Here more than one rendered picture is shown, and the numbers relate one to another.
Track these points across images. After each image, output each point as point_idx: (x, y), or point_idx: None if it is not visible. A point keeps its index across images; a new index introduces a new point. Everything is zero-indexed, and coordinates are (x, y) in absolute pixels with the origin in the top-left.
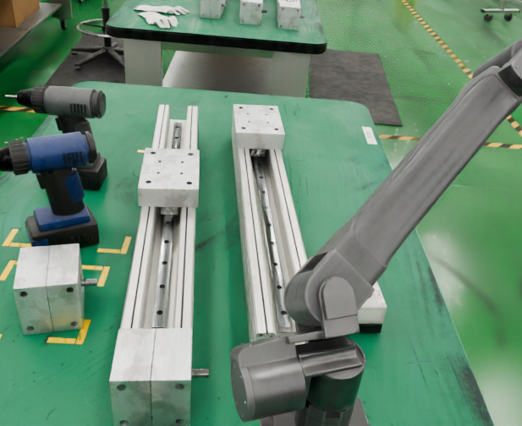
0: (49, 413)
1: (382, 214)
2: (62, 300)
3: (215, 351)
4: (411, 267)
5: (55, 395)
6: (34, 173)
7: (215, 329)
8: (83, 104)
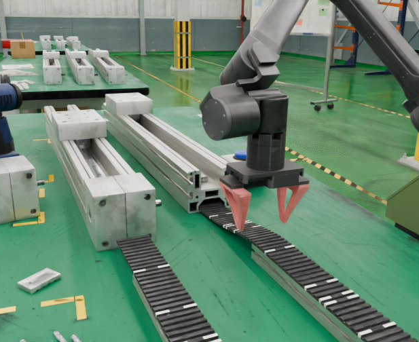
0: (37, 255)
1: (268, 23)
2: (22, 186)
3: None
4: None
5: (37, 247)
6: None
7: None
8: None
